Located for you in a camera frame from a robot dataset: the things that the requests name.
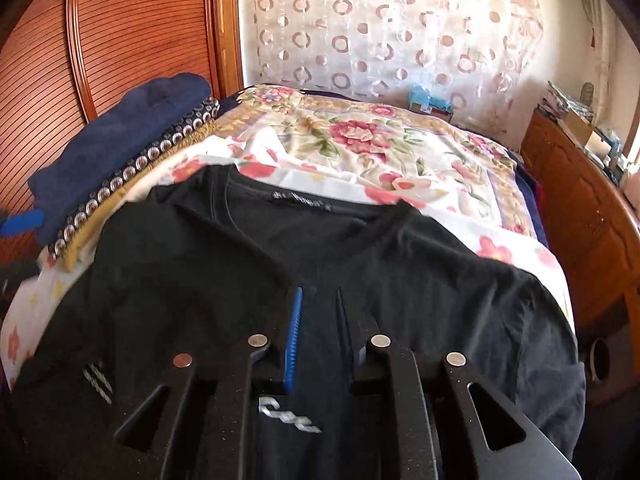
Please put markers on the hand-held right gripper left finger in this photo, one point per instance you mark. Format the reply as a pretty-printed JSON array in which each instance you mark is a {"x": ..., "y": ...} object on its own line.
[{"x": 294, "y": 340}]

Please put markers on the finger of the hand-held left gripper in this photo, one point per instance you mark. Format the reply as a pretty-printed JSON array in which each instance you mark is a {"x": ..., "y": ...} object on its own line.
[{"x": 20, "y": 224}]

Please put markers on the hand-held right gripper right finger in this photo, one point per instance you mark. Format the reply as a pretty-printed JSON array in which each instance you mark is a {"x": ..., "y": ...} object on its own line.
[{"x": 352, "y": 345}]

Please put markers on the black T-shirt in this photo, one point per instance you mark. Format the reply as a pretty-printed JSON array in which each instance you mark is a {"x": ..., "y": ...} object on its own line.
[{"x": 200, "y": 260}]

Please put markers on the navy folded blanket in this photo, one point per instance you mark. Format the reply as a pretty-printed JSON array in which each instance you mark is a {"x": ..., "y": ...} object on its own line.
[{"x": 125, "y": 130}]

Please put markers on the navy patterned folded cloth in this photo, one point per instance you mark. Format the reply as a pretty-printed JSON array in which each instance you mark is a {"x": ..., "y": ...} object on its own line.
[{"x": 150, "y": 152}]

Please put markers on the white flower-print bed sheet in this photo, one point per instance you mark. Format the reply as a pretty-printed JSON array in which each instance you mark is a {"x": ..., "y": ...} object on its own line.
[{"x": 450, "y": 220}]

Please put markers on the beige rose-print quilt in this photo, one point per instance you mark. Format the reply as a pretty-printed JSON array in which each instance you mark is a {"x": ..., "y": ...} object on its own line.
[{"x": 350, "y": 130}]

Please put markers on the wooden headboard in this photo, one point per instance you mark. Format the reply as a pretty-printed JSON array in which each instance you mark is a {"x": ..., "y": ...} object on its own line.
[{"x": 125, "y": 25}]

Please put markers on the dark blue bed cover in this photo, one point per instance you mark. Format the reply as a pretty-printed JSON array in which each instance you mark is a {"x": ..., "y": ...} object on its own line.
[{"x": 530, "y": 185}]

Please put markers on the teal box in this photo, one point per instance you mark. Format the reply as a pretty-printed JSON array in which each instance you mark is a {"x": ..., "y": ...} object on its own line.
[{"x": 425, "y": 100}]

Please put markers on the wooden cabinet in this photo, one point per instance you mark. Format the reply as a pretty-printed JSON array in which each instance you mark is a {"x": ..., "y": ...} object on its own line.
[{"x": 575, "y": 210}]

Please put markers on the circle-pattern sheer curtain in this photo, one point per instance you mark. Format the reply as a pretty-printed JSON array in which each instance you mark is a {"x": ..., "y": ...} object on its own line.
[{"x": 375, "y": 35}]

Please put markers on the cardboard box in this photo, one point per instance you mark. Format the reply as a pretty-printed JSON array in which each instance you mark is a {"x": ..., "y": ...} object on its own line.
[{"x": 582, "y": 127}]

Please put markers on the stack of printed cloths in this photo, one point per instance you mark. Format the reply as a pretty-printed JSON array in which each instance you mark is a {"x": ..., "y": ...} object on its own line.
[{"x": 562, "y": 97}]

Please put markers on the beige window curtain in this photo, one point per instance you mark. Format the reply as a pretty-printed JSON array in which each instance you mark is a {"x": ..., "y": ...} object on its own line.
[{"x": 600, "y": 60}]

